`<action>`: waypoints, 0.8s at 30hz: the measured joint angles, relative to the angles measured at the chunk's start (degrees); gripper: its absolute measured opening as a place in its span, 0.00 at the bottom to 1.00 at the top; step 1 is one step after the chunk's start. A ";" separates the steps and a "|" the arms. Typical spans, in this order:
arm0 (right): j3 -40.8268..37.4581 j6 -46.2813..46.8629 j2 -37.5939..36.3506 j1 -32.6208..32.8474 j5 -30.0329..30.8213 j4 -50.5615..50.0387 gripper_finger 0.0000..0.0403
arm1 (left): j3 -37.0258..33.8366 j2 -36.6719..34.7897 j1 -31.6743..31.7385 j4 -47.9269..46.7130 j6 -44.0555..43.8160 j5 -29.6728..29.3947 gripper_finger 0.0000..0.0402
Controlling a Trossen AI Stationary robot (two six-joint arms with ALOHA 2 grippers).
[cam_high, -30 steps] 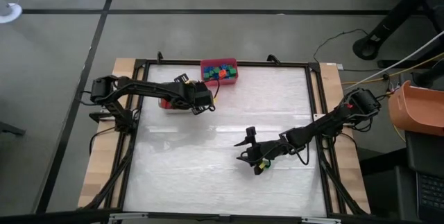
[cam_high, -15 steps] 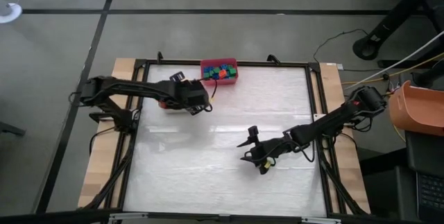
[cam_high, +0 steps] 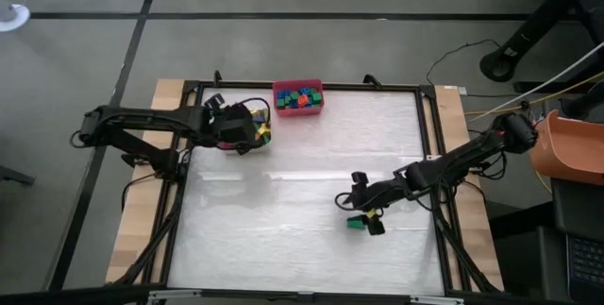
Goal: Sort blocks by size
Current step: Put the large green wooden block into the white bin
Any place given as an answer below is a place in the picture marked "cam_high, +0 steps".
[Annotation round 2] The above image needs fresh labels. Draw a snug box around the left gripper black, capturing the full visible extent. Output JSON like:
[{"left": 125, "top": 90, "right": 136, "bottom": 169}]
[{"left": 205, "top": 102, "right": 259, "bottom": 156}]

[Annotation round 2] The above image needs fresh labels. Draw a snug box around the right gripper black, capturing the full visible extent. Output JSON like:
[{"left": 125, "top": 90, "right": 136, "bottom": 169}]
[{"left": 347, "top": 177, "right": 410, "bottom": 237}]

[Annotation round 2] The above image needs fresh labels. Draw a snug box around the pink plastic bin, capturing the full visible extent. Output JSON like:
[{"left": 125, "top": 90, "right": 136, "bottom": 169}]
[{"left": 272, "top": 78, "right": 326, "bottom": 118}]

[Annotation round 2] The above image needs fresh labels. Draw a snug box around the black cabinet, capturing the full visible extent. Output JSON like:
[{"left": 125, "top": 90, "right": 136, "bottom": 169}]
[{"left": 485, "top": 177, "right": 604, "bottom": 305}]

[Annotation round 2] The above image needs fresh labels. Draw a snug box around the orange plastic tub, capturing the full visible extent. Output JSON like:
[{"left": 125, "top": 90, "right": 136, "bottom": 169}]
[{"left": 527, "top": 109, "right": 604, "bottom": 188}]

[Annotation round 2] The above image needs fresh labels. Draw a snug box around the black laptop keyboard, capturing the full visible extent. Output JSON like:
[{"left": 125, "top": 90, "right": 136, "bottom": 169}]
[{"left": 565, "top": 233, "right": 604, "bottom": 304}]

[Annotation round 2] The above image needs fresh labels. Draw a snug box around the black desk stand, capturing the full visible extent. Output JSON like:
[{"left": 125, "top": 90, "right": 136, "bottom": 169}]
[{"left": 478, "top": 0, "right": 604, "bottom": 84}]

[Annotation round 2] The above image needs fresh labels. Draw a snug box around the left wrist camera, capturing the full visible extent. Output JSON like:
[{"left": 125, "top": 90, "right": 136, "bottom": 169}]
[{"left": 203, "top": 93, "right": 227, "bottom": 111}]

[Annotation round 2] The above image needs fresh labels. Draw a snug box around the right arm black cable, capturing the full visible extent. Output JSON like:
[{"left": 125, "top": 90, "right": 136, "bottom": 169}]
[{"left": 334, "top": 190, "right": 433, "bottom": 213}]

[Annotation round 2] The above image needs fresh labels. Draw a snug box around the black aluminium table frame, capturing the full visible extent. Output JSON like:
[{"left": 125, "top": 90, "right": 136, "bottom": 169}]
[{"left": 107, "top": 69, "right": 505, "bottom": 299}]

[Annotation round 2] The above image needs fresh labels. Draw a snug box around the black cable bundle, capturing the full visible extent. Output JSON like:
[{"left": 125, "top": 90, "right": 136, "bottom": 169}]
[{"left": 466, "top": 151, "right": 509, "bottom": 182}]

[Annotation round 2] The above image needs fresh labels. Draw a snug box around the black floor cable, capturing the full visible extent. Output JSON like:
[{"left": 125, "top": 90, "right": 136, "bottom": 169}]
[{"left": 426, "top": 38, "right": 502, "bottom": 88}]

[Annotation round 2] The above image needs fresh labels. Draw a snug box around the white floor cable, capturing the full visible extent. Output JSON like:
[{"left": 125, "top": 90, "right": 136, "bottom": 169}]
[{"left": 465, "top": 40, "right": 604, "bottom": 125}]

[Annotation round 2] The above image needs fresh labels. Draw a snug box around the black floor bracket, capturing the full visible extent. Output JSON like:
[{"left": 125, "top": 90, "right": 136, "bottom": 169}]
[{"left": 0, "top": 164, "right": 37, "bottom": 188}]

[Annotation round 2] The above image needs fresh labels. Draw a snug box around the yellow floor cable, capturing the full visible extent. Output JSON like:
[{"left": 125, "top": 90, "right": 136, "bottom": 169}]
[{"left": 463, "top": 71, "right": 604, "bottom": 117}]

